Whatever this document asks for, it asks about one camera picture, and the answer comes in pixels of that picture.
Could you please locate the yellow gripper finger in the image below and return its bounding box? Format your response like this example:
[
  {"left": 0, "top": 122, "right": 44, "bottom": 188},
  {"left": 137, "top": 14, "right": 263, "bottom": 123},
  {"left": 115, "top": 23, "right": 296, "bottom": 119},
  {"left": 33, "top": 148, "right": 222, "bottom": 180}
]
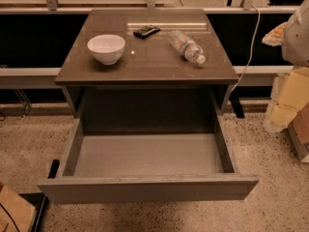
[{"left": 262, "top": 22, "right": 287, "bottom": 46}]

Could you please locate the clear plastic water bottle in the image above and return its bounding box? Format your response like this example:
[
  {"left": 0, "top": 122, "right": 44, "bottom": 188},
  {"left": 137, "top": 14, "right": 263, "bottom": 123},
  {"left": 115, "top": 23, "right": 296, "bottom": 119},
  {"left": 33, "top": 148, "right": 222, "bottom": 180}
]
[{"left": 169, "top": 30, "right": 206, "bottom": 65}]

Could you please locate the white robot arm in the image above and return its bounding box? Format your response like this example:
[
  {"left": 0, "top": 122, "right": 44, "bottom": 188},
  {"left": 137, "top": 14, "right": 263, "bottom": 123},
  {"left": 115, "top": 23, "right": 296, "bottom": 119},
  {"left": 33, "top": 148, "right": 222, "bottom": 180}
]
[{"left": 262, "top": 0, "right": 309, "bottom": 67}]

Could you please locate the open grey top drawer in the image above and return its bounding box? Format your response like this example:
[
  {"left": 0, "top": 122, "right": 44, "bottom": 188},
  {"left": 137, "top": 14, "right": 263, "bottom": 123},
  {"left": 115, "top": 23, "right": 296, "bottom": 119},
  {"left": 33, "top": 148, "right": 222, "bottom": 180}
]
[{"left": 38, "top": 116, "right": 259, "bottom": 204}]

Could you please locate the small black flat device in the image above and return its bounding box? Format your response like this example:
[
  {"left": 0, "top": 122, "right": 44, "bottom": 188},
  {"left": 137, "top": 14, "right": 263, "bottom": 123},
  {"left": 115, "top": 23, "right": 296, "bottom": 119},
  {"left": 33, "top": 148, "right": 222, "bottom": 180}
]
[{"left": 133, "top": 25, "right": 160, "bottom": 40}]

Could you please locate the white ceramic bowl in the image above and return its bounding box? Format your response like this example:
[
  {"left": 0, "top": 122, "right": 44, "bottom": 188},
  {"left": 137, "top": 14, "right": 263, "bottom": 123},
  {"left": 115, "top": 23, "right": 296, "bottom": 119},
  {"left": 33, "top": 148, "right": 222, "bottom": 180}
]
[{"left": 87, "top": 34, "right": 126, "bottom": 65}]

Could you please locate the black tray bottom left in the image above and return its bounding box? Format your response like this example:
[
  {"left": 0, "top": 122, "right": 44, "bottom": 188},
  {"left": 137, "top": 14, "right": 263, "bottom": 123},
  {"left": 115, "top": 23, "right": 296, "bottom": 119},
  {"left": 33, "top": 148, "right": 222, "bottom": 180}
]
[{"left": 20, "top": 192, "right": 48, "bottom": 232}]

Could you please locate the cardboard box bottom left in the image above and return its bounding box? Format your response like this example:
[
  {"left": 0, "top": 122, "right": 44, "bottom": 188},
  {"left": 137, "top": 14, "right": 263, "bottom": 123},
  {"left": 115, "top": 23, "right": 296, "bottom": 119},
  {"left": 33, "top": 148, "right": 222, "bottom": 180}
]
[{"left": 0, "top": 183, "right": 35, "bottom": 232}]

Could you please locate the white hanging cable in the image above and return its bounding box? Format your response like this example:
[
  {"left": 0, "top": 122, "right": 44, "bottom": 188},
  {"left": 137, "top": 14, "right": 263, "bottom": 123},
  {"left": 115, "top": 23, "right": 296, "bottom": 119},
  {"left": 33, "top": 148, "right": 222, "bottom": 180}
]
[{"left": 229, "top": 5, "right": 261, "bottom": 95}]

